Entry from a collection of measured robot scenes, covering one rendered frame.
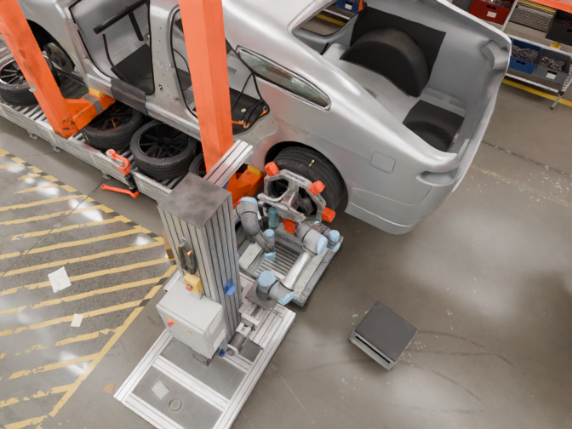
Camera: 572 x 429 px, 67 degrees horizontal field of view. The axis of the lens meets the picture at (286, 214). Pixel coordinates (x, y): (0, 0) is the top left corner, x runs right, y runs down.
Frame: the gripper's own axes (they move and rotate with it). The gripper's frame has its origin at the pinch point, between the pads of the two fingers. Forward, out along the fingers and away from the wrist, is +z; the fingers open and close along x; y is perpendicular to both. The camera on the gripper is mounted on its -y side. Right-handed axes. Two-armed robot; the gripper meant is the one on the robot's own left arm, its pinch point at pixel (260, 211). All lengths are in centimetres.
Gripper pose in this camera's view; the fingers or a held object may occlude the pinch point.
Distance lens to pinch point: 347.7
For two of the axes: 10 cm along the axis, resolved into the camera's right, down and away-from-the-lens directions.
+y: -0.4, 5.7, 8.2
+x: 9.7, -1.8, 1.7
